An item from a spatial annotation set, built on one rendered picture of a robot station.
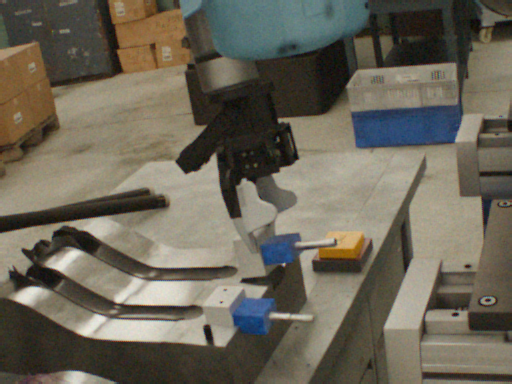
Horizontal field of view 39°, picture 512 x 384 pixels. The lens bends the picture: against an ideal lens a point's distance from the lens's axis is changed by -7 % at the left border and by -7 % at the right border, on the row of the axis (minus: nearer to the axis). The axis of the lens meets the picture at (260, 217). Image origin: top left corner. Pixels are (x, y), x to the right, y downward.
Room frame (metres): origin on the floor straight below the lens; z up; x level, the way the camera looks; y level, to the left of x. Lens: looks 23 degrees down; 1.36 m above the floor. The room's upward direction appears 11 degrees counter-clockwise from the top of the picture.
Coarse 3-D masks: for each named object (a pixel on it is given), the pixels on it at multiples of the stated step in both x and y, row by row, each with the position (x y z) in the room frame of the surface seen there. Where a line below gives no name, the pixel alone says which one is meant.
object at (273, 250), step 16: (240, 240) 0.92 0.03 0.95; (256, 240) 0.91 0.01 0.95; (272, 240) 0.92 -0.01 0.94; (288, 240) 0.90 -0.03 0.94; (320, 240) 0.90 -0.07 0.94; (240, 256) 0.92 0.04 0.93; (256, 256) 0.91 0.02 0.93; (272, 256) 0.90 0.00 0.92; (288, 256) 0.89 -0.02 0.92; (256, 272) 0.91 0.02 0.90
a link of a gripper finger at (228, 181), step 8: (224, 160) 0.94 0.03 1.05; (224, 168) 0.92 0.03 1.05; (224, 176) 0.91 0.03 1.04; (232, 176) 0.91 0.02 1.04; (224, 184) 0.91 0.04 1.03; (232, 184) 0.91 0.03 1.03; (224, 192) 0.91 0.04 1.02; (232, 192) 0.91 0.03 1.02; (224, 200) 0.91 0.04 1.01; (232, 200) 0.91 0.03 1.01; (232, 208) 0.91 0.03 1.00; (240, 208) 0.91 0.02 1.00; (232, 216) 0.90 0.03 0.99; (240, 216) 0.90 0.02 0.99
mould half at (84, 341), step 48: (144, 240) 1.09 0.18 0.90; (0, 288) 0.95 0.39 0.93; (48, 288) 0.93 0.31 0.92; (96, 288) 0.96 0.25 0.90; (144, 288) 0.97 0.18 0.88; (192, 288) 0.93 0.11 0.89; (288, 288) 0.94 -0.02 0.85; (0, 336) 0.92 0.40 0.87; (48, 336) 0.88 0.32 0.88; (96, 336) 0.85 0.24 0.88; (144, 336) 0.82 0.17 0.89; (192, 336) 0.80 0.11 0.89; (240, 336) 0.80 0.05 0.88
